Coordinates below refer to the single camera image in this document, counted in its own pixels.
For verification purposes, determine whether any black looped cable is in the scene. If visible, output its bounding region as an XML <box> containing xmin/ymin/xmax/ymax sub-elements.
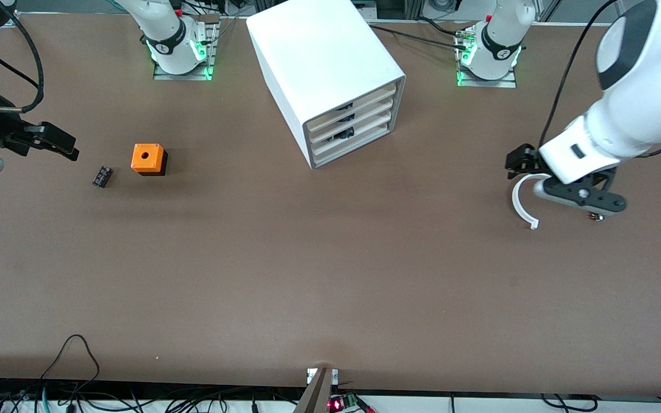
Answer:
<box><xmin>40</xmin><ymin>334</ymin><xmax>101</xmax><ymax>402</ymax></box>

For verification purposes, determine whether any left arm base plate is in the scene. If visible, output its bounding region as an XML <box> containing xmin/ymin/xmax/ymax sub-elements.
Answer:
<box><xmin>456</xmin><ymin>26</ymin><xmax>518</xmax><ymax>89</ymax></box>

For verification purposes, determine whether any green board with red light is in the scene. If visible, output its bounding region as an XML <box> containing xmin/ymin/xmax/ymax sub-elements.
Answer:
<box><xmin>328</xmin><ymin>393</ymin><xmax>361</xmax><ymax>413</ymax></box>

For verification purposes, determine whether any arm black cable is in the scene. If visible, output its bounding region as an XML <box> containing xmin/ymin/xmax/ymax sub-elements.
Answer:
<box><xmin>0</xmin><ymin>2</ymin><xmax>45</xmax><ymax>114</ymax></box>
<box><xmin>537</xmin><ymin>0</ymin><xmax>619</xmax><ymax>151</ymax></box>

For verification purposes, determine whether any white cabinet drawer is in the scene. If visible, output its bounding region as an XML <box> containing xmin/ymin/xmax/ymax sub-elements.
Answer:
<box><xmin>308</xmin><ymin>85</ymin><xmax>396</xmax><ymax>138</ymax></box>
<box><xmin>309</xmin><ymin>96</ymin><xmax>396</xmax><ymax>150</ymax></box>
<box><xmin>310</xmin><ymin>109</ymin><xmax>395</xmax><ymax>160</ymax></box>
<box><xmin>312</xmin><ymin>122</ymin><xmax>394</xmax><ymax>168</ymax></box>

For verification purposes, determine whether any white mount bracket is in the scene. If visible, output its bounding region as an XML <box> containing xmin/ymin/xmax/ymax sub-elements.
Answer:
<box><xmin>306</xmin><ymin>368</ymin><xmax>340</xmax><ymax>385</ymax></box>

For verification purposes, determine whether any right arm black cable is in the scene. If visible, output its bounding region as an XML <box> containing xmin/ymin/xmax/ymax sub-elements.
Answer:
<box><xmin>0</xmin><ymin>2</ymin><xmax>45</xmax><ymax>114</ymax></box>

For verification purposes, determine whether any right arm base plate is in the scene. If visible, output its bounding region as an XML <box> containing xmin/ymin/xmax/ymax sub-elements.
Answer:
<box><xmin>153</xmin><ymin>14</ymin><xmax>220</xmax><ymax>81</ymax></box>

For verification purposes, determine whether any white drawer cabinet shell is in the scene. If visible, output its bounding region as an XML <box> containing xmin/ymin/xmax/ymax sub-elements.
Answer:
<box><xmin>246</xmin><ymin>0</ymin><xmax>407</xmax><ymax>170</ymax></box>

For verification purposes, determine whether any white curved plastic arc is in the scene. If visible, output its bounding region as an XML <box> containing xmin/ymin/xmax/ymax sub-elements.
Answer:
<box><xmin>512</xmin><ymin>174</ymin><xmax>543</xmax><ymax>231</ymax></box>

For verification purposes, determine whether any short black cable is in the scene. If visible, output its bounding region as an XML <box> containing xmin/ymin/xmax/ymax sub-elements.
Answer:
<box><xmin>414</xmin><ymin>17</ymin><xmax>472</xmax><ymax>37</ymax></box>

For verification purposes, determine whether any orange box with hole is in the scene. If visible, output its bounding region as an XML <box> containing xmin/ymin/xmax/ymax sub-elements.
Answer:
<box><xmin>131</xmin><ymin>143</ymin><xmax>169</xmax><ymax>177</ymax></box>

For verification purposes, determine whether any long black cable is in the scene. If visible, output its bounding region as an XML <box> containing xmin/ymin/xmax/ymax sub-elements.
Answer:
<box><xmin>370</xmin><ymin>24</ymin><xmax>470</xmax><ymax>52</ymax></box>

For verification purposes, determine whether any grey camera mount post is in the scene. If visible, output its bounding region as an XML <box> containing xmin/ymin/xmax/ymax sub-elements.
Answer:
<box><xmin>293</xmin><ymin>367</ymin><xmax>334</xmax><ymax>413</ymax></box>

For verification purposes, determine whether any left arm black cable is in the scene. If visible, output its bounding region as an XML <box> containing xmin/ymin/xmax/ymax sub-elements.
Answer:
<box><xmin>537</xmin><ymin>0</ymin><xmax>619</xmax><ymax>151</ymax></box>

